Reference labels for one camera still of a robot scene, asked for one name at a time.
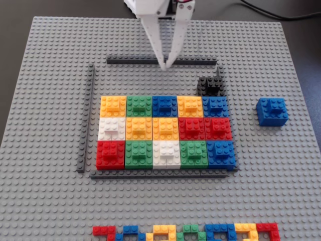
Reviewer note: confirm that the red lego brick letter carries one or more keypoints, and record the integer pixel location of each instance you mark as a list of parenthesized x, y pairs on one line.
[(102, 230), (268, 226)]

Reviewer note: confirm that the black lego cube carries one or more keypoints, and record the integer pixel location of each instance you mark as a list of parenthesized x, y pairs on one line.
[(212, 86)]

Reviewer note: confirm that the blue lego cube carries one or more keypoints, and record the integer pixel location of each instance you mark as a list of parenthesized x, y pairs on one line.
[(221, 154), (215, 107), (164, 106), (272, 111)]

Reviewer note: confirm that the red lego cube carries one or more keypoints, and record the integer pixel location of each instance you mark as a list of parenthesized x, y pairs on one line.
[(192, 128), (218, 128), (110, 154)]

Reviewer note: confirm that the yellow lego cube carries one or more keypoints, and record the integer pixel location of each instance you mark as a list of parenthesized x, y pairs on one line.
[(190, 106), (166, 128), (139, 128), (113, 106)]

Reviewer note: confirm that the white lego cube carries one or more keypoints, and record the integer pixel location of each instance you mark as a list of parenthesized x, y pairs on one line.
[(166, 154), (111, 128)]

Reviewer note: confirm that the blue lego brick letter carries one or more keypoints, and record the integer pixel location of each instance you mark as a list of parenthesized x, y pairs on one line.
[(218, 228), (129, 229)]

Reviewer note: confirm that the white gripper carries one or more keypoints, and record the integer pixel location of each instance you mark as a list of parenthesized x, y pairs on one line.
[(152, 23)]

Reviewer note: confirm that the grey lego baseplate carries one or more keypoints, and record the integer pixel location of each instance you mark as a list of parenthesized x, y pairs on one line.
[(50, 75)]

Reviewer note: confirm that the yellow lego brick letter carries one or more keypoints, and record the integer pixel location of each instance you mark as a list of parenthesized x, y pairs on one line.
[(245, 227), (161, 229)]

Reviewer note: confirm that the green lego brick letter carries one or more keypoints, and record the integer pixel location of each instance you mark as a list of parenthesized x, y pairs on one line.
[(190, 228)]

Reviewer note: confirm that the green lego cube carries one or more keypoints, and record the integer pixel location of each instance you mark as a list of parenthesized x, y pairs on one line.
[(193, 154), (139, 106), (139, 154)]

